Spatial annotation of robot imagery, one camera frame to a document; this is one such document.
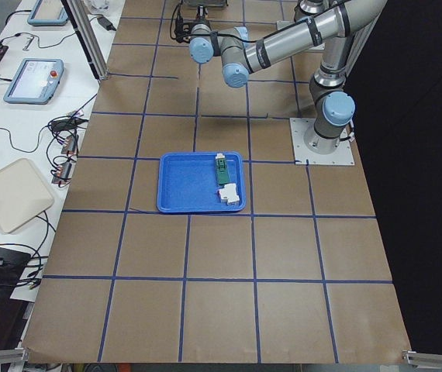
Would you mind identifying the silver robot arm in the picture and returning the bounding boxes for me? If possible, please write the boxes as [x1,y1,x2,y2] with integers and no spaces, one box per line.
[174,0,386,155]

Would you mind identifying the green circuit board module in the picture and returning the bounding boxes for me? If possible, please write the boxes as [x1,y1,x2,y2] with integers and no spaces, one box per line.
[215,153,230,186]

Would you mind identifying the white plastic connector block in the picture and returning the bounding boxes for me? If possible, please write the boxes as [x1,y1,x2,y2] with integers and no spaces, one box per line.
[218,183,240,205]

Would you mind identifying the blue plastic tray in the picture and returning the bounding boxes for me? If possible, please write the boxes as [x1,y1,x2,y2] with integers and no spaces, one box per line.
[157,151,247,214]

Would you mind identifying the black power adapter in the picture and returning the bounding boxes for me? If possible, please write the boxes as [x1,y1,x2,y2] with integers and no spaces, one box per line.
[97,15,116,31]

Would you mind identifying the beige plastic tray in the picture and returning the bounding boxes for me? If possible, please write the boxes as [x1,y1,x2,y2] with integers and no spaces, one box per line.
[0,158,54,233]

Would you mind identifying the near blue teach pendant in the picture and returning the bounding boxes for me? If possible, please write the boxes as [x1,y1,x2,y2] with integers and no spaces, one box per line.
[3,58,64,105]

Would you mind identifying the blue teach pendant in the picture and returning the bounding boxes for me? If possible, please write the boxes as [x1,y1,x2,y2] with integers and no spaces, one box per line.
[3,58,64,105]
[27,0,68,26]

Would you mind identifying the far blue teach pendant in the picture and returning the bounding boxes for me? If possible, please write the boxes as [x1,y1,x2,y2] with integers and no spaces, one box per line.
[27,0,68,26]

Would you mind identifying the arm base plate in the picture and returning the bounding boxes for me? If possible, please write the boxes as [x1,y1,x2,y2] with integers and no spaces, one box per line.
[289,118,355,166]

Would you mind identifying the aluminium frame post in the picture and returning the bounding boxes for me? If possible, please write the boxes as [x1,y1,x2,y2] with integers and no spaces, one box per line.
[61,0,109,81]

